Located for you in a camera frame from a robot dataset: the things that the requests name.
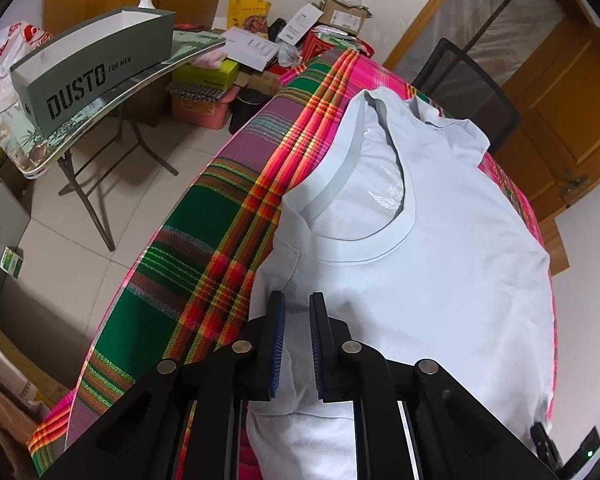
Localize white slim box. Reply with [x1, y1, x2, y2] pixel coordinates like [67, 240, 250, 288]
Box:
[280, 5, 325, 46]

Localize light blue t-shirt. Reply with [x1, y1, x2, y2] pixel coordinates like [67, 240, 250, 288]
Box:
[245, 86, 556, 480]

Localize grey-green cardboard box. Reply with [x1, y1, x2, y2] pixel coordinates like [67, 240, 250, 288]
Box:
[10, 6, 177, 139]

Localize pink plastic bin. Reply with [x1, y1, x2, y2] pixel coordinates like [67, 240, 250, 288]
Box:
[169, 85, 238, 131]

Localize wooden board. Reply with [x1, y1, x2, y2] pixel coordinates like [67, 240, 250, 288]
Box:
[540, 217, 571, 276]

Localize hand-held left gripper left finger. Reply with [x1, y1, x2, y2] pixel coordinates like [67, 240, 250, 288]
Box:
[40, 290, 287, 480]

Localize wooden door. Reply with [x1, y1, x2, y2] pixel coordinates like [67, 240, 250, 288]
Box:
[495, 0, 600, 226]

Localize glass-top folding table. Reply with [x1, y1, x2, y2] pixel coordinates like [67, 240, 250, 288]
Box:
[0, 30, 227, 253]

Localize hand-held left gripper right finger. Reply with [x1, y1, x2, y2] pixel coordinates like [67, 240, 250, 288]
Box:
[308, 291, 561, 480]

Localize pink green plaid tablecloth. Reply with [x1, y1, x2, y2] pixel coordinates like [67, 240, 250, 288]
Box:
[26, 42, 561, 480]

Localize metal door handle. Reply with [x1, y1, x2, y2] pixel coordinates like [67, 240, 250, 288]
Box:
[555, 172, 588, 196]

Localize white paper sheets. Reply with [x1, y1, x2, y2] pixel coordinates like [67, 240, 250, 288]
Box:
[220, 27, 281, 71]

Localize brown cardboard box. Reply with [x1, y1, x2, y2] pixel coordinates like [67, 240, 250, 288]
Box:
[320, 0, 376, 36]

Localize black cylinder container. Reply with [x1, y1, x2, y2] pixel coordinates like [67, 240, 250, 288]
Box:
[232, 88, 276, 133]

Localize red white plastic bag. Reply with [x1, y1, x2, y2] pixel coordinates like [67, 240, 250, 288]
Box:
[0, 21, 53, 116]

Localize pink cloth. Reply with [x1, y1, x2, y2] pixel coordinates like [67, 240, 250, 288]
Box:
[190, 52, 231, 68]

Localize yellow paper bag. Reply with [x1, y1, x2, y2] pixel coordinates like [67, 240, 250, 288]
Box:
[228, 0, 272, 36]

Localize small green box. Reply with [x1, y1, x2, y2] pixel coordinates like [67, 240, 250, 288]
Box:
[0, 246, 25, 277]

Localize clear plastic curtain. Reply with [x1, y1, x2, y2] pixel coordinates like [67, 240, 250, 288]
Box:
[395, 0, 571, 91]

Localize black mesh office chair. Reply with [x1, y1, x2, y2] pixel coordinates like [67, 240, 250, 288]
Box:
[411, 37, 522, 161]

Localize black rod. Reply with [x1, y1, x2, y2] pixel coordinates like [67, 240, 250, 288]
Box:
[430, 0, 536, 78]

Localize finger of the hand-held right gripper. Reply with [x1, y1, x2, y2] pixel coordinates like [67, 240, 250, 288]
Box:
[530, 422, 563, 472]

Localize grey cabinet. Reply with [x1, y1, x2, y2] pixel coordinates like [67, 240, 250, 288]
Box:
[0, 150, 31, 306]

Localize yellow-green box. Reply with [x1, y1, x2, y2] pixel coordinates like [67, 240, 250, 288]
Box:
[172, 58, 241, 92]

